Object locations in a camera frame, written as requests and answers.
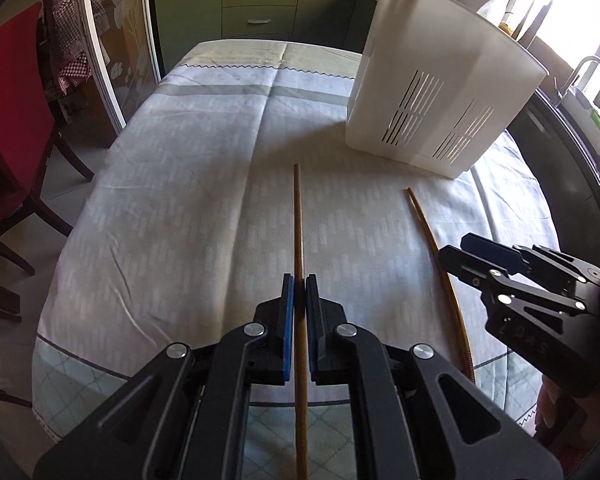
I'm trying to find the tall steel faucet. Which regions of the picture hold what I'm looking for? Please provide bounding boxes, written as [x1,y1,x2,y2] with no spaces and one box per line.
[555,56,600,111]

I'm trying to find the flower patterned sliding door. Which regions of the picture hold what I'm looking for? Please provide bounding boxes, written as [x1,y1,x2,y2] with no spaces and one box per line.
[79,0,162,135]

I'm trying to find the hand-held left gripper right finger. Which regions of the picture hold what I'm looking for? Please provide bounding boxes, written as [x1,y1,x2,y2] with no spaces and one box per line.
[305,273,566,480]

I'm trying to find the white plastic utensil holder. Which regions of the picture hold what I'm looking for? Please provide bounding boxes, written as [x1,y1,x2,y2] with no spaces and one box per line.
[345,0,550,180]

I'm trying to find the pale patterned tablecloth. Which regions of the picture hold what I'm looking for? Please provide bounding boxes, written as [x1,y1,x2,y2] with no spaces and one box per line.
[32,40,576,442]

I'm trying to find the checkered cloth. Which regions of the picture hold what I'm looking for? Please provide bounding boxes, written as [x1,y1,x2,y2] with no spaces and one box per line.
[40,0,107,102]

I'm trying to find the black utensil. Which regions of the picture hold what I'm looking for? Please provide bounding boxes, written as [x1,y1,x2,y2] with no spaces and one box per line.
[529,0,554,50]
[511,2,536,42]

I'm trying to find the green base cabinets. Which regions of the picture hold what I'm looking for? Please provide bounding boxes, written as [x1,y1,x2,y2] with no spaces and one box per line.
[152,0,382,78]

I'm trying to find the person's right hand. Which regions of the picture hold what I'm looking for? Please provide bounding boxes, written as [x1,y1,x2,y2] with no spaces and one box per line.
[536,379,572,442]

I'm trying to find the red chair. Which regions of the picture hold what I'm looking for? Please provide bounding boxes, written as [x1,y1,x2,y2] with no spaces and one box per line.
[0,2,97,277]

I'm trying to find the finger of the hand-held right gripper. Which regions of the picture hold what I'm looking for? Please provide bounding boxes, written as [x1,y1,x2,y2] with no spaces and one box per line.
[438,244,589,317]
[460,233,600,302]

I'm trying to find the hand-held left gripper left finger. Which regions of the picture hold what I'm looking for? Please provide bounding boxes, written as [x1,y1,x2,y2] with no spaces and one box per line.
[32,273,297,480]

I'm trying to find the wooden chopstick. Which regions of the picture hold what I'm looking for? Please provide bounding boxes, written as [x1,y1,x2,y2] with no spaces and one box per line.
[405,187,476,386]
[293,163,309,480]

